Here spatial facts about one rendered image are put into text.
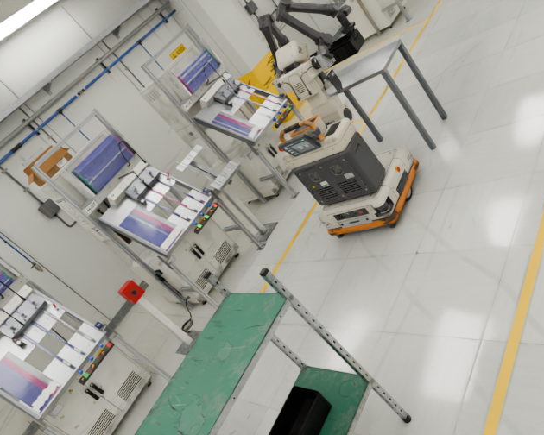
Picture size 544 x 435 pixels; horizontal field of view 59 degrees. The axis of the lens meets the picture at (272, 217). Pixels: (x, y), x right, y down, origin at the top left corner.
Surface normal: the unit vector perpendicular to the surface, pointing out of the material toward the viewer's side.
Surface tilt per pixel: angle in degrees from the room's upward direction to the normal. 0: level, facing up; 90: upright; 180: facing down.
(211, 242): 90
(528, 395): 0
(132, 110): 90
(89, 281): 90
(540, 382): 0
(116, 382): 90
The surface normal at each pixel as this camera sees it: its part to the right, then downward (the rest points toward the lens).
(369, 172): 0.66, -0.18
